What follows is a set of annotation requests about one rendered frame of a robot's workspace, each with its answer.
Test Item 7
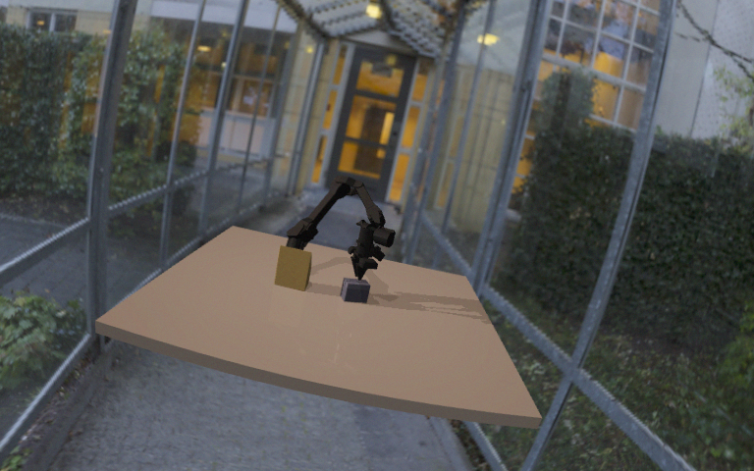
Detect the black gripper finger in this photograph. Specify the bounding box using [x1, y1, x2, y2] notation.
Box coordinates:
[350, 256, 360, 277]
[356, 263, 367, 281]

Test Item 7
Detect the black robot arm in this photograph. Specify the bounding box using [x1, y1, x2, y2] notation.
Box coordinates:
[287, 176, 396, 262]

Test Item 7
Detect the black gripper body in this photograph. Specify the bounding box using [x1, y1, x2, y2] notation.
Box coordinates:
[348, 239, 378, 270]

